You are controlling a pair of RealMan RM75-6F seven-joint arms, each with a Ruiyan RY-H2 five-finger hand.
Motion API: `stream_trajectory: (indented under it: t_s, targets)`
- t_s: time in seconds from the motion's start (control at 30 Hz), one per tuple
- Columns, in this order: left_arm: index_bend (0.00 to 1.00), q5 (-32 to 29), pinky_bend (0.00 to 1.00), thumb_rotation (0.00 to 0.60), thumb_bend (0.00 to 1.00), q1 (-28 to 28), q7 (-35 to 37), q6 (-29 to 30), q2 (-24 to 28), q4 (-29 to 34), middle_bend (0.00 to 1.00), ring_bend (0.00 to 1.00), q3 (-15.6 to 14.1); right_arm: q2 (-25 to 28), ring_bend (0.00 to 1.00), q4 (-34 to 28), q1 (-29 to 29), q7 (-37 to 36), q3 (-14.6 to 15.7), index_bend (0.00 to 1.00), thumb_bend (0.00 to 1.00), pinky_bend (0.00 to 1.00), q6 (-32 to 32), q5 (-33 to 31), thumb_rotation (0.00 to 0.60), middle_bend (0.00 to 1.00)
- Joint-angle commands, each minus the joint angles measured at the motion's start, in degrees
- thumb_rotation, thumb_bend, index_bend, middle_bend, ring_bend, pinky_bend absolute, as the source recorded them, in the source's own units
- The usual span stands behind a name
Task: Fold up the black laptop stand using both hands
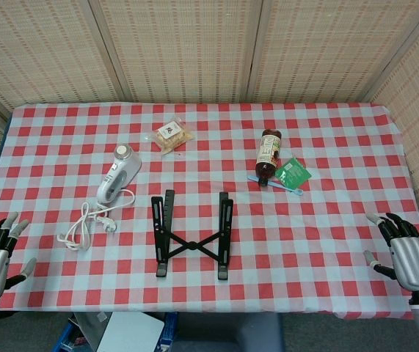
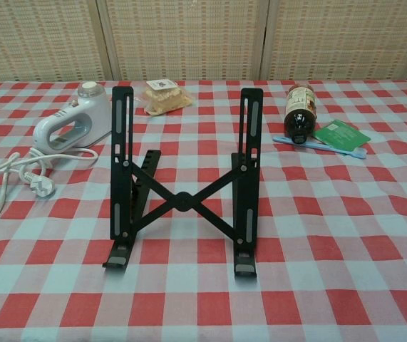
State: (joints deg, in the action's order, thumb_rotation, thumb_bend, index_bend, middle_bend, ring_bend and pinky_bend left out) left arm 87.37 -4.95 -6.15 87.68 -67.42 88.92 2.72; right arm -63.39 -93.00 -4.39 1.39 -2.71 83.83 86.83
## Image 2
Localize black folding laptop stand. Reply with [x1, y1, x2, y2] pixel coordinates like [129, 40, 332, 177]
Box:
[102, 85, 264, 279]

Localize red white checkered tablecloth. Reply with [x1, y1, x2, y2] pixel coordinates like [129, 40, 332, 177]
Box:
[0, 78, 407, 342]

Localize clear bag of snacks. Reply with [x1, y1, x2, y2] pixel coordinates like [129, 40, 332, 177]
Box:
[142, 78, 194, 116]

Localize light blue toothbrush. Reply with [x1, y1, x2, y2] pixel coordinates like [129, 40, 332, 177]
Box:
[272, 135, 368, 159]

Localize brown bottle with label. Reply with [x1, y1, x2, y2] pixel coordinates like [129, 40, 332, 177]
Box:
[283, 82, 319, 145]

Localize white handheld steam iron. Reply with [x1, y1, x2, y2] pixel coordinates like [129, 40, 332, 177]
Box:
[33, 81, 113, 155]

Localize woven bamboo screen panel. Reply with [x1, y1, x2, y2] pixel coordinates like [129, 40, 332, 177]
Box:
[259, 0, 407, 81]
[105, 0, 271, 82]
[0, 0, 113, 83]

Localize green paper packet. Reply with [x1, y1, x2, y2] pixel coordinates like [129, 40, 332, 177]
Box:
[312, 119, 372, 150]

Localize white power cable with plug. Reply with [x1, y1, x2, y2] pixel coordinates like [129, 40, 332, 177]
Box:
[0, 145, 99, 224]

